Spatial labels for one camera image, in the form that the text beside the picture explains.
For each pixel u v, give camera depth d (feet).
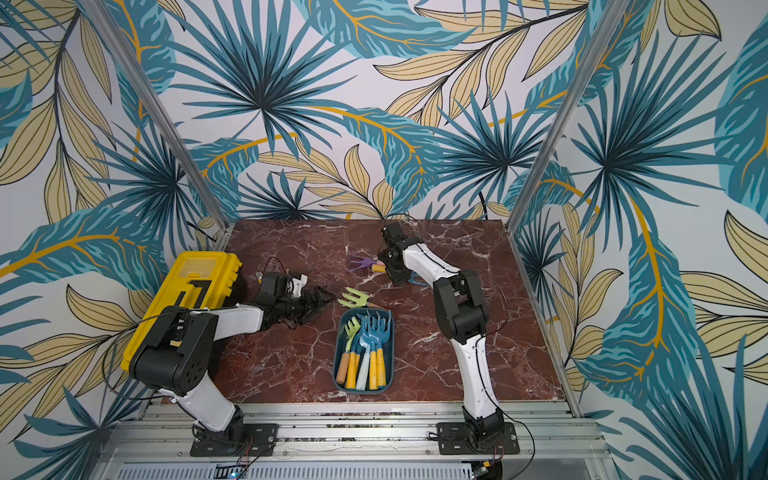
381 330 2.83
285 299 2.64
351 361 2.68
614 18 2.26
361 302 3.21
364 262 3.53
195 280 2.70
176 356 1.54
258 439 2.40
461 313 1.90
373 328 2.81
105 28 2.27
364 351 2.75
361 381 2.56
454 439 2.40
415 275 2.34
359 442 2.45
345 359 2.66
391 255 2.55
